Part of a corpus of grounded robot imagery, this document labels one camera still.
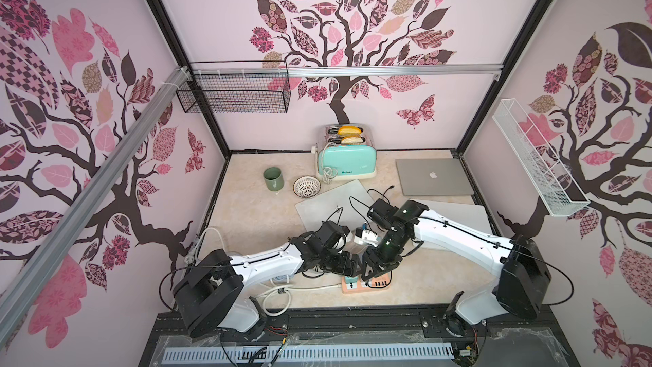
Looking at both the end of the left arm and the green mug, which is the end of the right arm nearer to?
the end of the left arm

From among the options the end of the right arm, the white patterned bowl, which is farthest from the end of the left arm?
the white patterned bowl

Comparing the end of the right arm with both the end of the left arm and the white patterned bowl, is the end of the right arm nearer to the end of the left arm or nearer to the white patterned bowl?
the end of the left arm

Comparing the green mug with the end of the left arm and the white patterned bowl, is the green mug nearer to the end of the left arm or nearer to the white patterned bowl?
the white patterned bowl

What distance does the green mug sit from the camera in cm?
106

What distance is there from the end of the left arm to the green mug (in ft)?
1.41

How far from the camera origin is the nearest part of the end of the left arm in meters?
0.64

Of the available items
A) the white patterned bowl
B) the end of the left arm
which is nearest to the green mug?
the white patterned bowl
